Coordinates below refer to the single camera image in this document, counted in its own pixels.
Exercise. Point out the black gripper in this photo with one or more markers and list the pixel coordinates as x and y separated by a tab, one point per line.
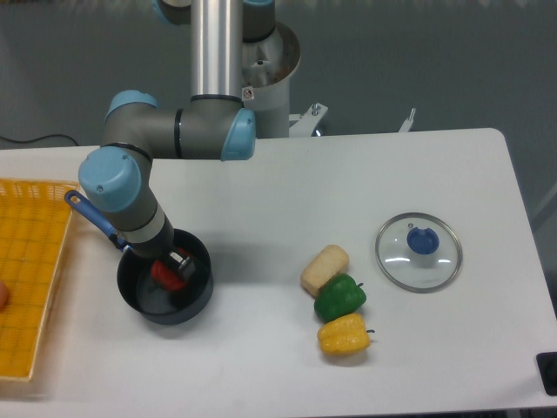
179	262

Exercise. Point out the red bell pepper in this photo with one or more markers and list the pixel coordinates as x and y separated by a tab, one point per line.
165	277

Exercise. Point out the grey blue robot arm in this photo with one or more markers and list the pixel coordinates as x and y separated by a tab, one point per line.
216	125

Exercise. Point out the green bell pepper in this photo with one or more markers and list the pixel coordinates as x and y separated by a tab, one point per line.
340	297

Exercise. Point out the yellow bell pepper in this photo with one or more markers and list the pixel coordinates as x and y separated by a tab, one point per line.
346	335

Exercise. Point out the beige bread loaf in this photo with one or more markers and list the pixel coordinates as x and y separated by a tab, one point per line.
331	261

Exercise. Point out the yellow plastic basket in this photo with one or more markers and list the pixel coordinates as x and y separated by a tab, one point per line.
34	222

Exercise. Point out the orange object in basket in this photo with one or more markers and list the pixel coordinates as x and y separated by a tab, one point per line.
4	294

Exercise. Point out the glass lid with blue knob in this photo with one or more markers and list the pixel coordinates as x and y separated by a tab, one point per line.
418	252

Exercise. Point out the black device at table corner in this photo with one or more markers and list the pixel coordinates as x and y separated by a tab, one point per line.
547	365

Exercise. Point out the dark pot with blue handle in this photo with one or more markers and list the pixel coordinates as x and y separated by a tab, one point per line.
134	280

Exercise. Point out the white clamp bracket right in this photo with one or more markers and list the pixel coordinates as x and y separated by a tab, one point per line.
408	122

